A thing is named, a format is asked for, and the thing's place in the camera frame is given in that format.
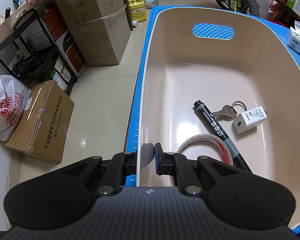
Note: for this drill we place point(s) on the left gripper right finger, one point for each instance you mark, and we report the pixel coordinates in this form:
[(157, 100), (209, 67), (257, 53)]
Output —
[(177, 166)]

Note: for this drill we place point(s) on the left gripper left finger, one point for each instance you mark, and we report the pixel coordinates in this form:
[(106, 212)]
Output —
[(116, 170)]

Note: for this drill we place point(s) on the tape roll red white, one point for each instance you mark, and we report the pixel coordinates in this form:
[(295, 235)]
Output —
[(204, 144)]

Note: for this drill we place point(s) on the black marker pen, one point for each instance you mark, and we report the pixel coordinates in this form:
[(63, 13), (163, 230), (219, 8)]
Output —
[(216, 129)]

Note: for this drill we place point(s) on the silver keys with ring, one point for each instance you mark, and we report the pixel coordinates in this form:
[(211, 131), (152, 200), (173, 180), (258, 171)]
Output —
[(229, 110)]

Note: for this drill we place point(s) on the white usb charger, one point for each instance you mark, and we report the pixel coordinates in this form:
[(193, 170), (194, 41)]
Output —
[(249, 119)]

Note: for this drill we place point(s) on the beige plastic storage bin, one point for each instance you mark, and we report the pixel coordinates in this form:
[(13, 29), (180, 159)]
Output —
[(222, 92)]

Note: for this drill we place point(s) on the cardboard box on floor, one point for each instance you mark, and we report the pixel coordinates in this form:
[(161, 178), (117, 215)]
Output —
[(42, 129)]

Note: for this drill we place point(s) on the white red plastic bag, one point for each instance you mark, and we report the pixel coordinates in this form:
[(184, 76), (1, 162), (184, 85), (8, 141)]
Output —
[(14, 96)]

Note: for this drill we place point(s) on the black metal shelf cart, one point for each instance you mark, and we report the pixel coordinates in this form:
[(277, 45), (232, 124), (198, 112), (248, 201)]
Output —
[(28, 52)]

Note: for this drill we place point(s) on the large cardboard box stack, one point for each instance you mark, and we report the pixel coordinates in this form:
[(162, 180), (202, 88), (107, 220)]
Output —
[(99, 27)]

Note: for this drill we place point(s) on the yellow detergent jug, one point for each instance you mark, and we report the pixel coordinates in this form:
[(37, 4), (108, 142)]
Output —
[(137, 10)]

